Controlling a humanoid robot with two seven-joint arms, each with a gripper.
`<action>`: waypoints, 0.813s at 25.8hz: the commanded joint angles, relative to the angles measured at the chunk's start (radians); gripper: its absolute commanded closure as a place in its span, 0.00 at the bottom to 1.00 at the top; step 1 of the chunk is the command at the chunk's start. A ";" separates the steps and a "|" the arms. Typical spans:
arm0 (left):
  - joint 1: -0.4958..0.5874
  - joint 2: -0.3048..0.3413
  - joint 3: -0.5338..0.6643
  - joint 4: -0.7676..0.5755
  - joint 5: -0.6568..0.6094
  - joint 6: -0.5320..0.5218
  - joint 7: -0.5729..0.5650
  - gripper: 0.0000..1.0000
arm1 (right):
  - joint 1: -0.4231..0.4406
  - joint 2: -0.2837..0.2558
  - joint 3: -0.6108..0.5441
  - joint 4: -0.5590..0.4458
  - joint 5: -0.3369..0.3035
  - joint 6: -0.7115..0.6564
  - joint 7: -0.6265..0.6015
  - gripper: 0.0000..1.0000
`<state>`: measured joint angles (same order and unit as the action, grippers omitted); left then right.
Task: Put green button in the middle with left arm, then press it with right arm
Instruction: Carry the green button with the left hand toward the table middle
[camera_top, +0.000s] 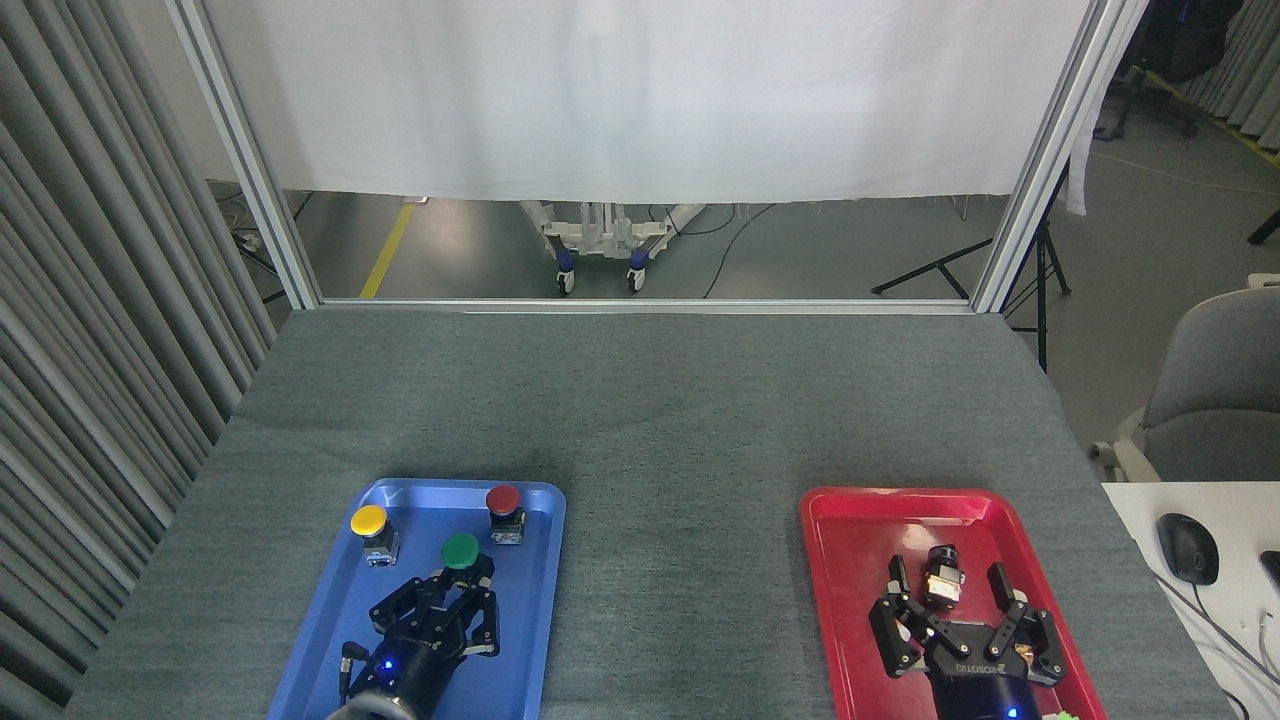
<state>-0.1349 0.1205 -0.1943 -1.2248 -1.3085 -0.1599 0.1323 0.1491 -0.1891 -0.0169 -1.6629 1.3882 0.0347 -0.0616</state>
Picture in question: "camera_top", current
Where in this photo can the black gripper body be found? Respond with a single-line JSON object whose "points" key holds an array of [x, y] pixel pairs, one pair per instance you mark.
{"points": [[985, 690], [415, 660]]}

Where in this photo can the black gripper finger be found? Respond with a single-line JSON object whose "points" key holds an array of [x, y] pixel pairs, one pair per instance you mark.
{"points": [[478, 620], [410, 600], [1028, 628], [903, 628]]}

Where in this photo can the green push button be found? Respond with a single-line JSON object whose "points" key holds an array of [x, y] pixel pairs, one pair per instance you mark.
{"points": [[460, 550]]}

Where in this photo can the yellow push button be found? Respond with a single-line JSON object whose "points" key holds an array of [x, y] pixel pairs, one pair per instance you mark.
{"points": [[372, 530]]}

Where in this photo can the red push button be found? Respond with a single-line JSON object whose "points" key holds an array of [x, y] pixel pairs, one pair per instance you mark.
{"points": [[504, 510]]}

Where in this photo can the blue plastic tray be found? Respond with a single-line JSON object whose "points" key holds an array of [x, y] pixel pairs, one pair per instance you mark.
{"points": [[520, 640]]}

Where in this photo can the red plastic tray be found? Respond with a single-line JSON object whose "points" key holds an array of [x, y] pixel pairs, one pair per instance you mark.
{"points": [[860, 600]]}

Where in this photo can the small green object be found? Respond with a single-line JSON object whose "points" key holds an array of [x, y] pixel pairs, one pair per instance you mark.
{"points": [[1062, 716]]}

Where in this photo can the black computer mouse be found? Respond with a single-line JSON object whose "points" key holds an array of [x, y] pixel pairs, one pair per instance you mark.
{"points": [[1188, 550]]}

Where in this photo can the white desk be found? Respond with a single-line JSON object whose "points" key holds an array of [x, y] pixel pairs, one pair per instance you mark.
{"points": [[1240, 520]]}

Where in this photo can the grey office chair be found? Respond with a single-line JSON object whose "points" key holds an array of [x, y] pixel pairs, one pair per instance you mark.
{"points": [[1215, 390]]}

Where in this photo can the black tripod stand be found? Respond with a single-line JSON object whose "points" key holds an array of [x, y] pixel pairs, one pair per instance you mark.
{"points": [[1040, 280]]}

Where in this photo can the silver aluminium crossbar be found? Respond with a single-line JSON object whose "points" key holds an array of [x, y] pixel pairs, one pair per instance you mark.
{"points": [[640, 306]]}

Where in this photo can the white stand on wheels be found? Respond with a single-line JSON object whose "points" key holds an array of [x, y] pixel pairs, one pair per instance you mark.
{"points": [[600, 240]]}

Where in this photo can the grey pleated curtain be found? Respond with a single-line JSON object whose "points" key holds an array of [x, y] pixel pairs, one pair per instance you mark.
{"points": [[90, 330]]}

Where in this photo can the white hanging cloth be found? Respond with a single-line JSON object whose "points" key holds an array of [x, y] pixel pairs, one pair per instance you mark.
{"points": [[650, 100]]}

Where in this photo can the black office chair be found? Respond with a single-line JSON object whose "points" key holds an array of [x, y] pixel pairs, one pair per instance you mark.
{"points": [[1185, 40]]}

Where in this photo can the black switch with gold base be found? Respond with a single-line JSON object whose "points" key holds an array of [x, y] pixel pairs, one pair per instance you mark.
{"points": [[1024, 652]]}

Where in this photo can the black knob switch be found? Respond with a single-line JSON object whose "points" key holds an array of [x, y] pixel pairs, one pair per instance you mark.
{"points": [[943, 580]]}

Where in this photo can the silver aluminium post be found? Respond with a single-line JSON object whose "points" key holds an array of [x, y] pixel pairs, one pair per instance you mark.
{"points": [[1050, 160], [250, 160]]}

